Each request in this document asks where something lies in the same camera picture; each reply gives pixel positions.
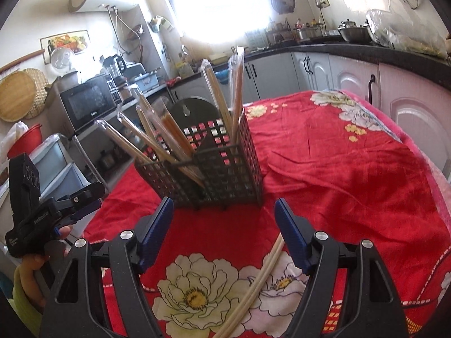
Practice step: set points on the black microwave oven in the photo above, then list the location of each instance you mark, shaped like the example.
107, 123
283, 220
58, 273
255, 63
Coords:
74, 109

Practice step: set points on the wall fan vent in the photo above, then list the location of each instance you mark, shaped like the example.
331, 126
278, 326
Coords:
283, 6

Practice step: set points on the bundle of chopsticks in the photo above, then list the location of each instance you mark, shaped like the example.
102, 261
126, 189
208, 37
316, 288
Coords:
159, 132

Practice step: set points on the left hand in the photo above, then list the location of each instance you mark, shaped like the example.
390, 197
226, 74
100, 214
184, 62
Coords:
55, 252

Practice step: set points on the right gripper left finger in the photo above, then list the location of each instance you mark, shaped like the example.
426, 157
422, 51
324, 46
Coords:
76, 304

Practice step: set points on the round bamboo board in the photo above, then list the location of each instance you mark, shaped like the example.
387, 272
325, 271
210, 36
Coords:
23, 95

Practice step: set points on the blue hanging basin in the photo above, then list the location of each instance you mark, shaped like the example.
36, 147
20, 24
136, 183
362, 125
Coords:
222, 76

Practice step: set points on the red plastic basin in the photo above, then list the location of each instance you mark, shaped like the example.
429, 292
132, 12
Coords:
27, 143

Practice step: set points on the fruit picture on wall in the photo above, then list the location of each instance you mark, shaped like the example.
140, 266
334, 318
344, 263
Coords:
76, 41

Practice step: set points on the steel pot on counter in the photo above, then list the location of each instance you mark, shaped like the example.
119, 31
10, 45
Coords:
354, 34

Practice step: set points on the plastic bag on counter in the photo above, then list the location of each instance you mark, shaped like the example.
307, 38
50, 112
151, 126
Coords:
394, 31

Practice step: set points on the black plastic utensil basket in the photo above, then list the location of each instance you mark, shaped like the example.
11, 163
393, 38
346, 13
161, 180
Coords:
220, 172

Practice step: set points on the green sleeve left forearm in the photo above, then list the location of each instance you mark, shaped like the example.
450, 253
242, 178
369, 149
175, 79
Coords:
25, 310

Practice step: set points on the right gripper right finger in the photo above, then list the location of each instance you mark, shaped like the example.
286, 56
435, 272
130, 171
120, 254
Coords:
349, 292

